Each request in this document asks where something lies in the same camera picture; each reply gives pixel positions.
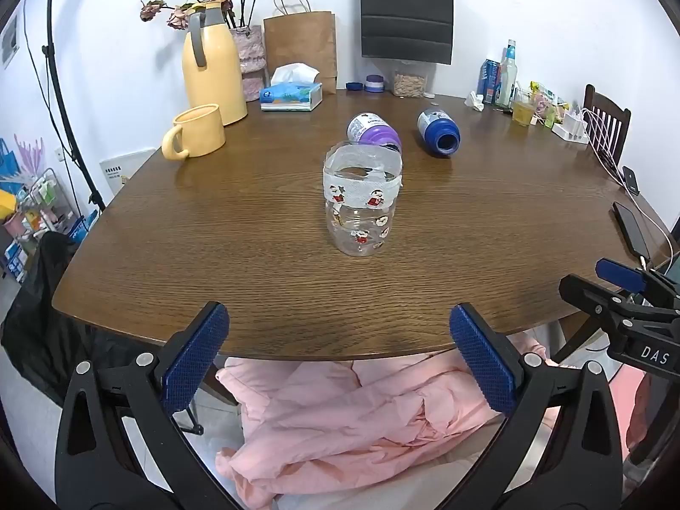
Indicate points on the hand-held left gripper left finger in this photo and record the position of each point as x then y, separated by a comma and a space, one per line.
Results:
195, 364

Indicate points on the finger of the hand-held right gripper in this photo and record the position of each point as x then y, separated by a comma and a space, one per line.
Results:
589, 293
619, 274

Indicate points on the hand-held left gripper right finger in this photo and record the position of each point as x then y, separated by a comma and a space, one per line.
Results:
482, 364

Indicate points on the clear cartoon print plastic cup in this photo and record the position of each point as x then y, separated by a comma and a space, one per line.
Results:
361, 223

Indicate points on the black smartphone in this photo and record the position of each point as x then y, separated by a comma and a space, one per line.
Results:
631, 228

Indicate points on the black phone stand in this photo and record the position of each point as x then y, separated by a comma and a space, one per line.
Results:
631, 180

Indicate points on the pink cloth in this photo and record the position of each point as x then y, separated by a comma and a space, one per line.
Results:
372, 419

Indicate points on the white power strip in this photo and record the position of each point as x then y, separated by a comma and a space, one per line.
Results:
571, 128

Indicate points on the black plastic bag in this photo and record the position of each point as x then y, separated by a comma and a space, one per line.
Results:
48, 319

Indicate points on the dark wooden chair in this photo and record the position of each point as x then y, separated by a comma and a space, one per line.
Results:
611, 111

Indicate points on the colourful snack packets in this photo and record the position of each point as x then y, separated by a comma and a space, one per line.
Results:
547, 103

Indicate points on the glass of yellow liquid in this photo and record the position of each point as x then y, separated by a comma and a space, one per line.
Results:
523, 112

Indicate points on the white cardboard box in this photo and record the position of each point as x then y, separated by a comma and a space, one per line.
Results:
123, 170

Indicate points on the metal storage rack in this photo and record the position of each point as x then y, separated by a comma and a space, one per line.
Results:
40, 212

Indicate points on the crumpled white tissue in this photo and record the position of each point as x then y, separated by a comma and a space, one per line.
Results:
474, 102

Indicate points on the clear bottle with blue cap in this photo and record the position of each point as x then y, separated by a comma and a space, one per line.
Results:
507, 79

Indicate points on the yellow mug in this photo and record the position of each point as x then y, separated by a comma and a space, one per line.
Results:
201, 130

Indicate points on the blue drink carton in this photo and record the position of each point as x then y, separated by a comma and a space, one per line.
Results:
487, 79

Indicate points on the purple-capped bottle lying down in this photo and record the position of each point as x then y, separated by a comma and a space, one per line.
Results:
373, 130

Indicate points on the blue shopping bag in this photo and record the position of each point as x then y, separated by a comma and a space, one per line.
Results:
9, 162

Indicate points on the clear grain container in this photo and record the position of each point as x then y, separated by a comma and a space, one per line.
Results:
409, 85

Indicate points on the black light stand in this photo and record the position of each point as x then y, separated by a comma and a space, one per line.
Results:
66, 117

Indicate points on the blue tissue box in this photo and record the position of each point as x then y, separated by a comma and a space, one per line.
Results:
289, 97

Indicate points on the yellow thermos jug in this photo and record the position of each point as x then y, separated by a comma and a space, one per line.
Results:
212, 79

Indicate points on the small blue-lidded containers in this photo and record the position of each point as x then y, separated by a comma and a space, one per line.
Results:
375, 85

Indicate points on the small blue lid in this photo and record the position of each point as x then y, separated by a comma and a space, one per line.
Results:
354, 86

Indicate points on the pink glass vase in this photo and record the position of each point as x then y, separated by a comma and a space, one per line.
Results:
253, 53

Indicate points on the black paper bag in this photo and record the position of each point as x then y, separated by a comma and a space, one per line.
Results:
406, 10

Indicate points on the brown paper bag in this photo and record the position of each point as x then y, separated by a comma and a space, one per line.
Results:
303, 37

